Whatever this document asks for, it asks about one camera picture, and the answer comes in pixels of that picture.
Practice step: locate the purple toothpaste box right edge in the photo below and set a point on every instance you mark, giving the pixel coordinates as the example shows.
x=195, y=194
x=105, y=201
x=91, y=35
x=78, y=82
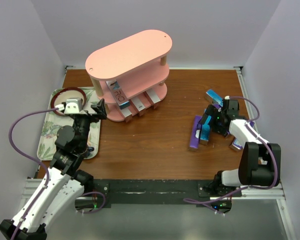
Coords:
x=251, y=123

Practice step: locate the dark mug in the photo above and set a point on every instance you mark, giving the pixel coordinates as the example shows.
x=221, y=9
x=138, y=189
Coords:
x=90, y=149

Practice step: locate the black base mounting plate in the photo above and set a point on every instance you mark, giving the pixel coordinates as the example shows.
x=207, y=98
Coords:
x=157, y=192

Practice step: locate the pink three-tier shelf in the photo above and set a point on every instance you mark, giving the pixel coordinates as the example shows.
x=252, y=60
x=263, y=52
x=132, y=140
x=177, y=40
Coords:
x=138, y=63

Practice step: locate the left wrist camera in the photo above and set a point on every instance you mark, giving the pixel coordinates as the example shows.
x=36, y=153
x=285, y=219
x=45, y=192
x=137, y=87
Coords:
x=71, y=106

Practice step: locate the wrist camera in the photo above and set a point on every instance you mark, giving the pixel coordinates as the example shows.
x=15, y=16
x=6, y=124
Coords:
x=71, y=106
x=230, y=104

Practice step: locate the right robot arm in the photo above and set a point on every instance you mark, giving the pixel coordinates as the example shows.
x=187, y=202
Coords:
x=260, y=162

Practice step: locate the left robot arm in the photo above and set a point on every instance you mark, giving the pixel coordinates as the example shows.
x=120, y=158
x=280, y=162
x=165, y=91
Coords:
x=63, y=182

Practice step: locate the purple toothpaste box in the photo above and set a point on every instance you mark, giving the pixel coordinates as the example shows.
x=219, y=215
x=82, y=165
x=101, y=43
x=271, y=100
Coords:
x=195, y=134
x=235, y=145

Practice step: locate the floral serving tray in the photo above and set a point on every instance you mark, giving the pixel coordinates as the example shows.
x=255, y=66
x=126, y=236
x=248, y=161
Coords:
x=55, y=120

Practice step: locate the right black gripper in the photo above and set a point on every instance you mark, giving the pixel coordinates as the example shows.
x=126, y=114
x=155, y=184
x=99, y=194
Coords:
x=211, y=119

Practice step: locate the aluminium frame rail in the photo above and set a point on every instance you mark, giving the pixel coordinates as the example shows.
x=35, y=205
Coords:
x=269, y=89

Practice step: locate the dark red rimmed plate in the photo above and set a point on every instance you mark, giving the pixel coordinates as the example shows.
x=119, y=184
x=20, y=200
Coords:
x=63, y=94

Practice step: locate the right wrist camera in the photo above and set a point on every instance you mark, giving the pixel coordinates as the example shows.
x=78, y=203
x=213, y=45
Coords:
x=230, y=104

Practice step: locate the blue toothpaste box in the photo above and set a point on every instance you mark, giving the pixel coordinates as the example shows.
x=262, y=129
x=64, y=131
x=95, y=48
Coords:
x=205, y=129
x=118, y=94
x=213, y=98

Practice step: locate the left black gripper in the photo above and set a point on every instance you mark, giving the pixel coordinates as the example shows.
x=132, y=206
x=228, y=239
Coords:
x=88, y=114

